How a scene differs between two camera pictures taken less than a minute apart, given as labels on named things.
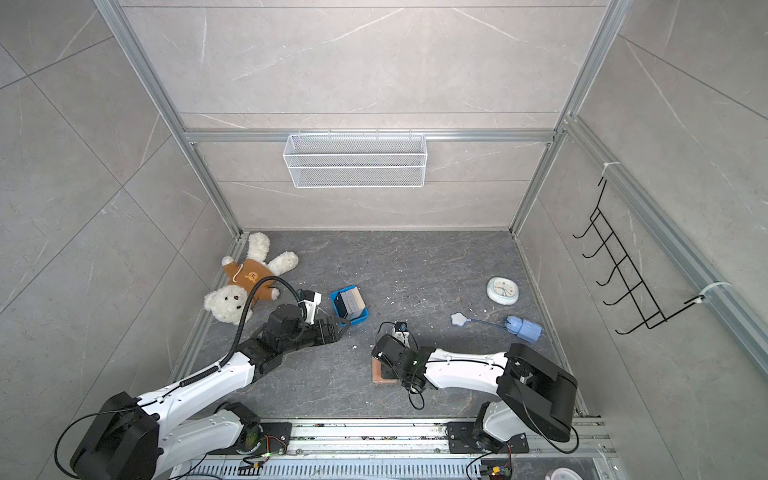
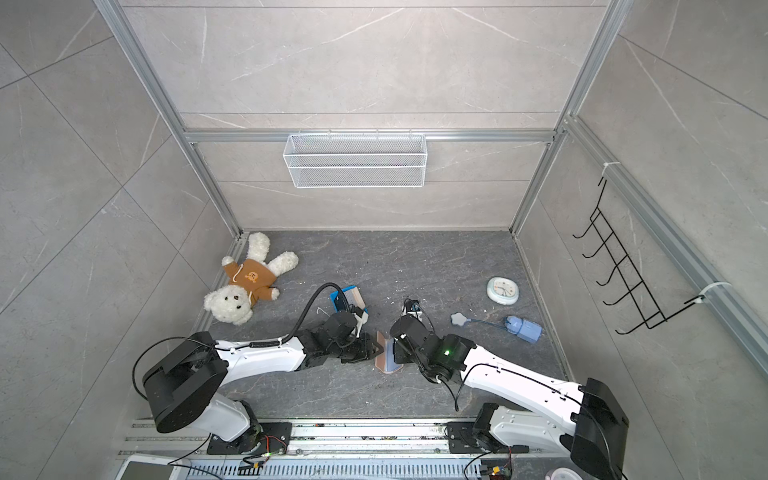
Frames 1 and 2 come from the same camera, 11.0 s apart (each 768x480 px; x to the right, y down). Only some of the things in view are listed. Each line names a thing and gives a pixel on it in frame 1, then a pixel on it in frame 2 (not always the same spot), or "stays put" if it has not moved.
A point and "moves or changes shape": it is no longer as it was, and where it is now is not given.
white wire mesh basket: (355, 161) stays put
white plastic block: (309, 300) -> (361, 321)
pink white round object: (562, 473) stays put
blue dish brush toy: (524, 329) stays put
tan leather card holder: (376, 369) moves or changes shape
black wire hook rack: (652, 316) stays put
